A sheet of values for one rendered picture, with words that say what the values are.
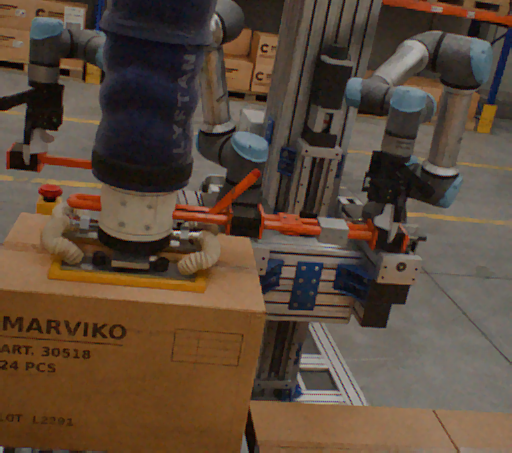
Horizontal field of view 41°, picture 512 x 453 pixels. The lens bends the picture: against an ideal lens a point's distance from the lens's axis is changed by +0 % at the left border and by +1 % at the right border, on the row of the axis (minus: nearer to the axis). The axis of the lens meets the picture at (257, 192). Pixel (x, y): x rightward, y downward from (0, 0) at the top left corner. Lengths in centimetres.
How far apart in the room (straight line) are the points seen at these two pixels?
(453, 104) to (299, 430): 104
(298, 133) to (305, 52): 26
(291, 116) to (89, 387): 110
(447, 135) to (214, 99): 70
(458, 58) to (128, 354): 118
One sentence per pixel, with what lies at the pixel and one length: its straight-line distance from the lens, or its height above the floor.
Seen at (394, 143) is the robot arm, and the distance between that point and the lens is 159.
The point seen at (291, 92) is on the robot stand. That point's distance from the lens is 220.
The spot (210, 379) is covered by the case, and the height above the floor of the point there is 89.
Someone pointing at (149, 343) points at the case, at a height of 97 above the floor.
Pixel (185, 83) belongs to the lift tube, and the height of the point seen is 151.
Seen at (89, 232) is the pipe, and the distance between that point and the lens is 162.
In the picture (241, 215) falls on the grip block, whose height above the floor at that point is 122.
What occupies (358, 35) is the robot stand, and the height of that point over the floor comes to 161.
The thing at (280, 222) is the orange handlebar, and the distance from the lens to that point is 159.
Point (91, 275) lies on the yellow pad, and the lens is 151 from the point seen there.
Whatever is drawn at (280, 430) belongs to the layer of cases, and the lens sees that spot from 204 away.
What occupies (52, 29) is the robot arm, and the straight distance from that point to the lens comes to 174.
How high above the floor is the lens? 179
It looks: 19 degrees down
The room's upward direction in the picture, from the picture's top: 10 degrees clockwise
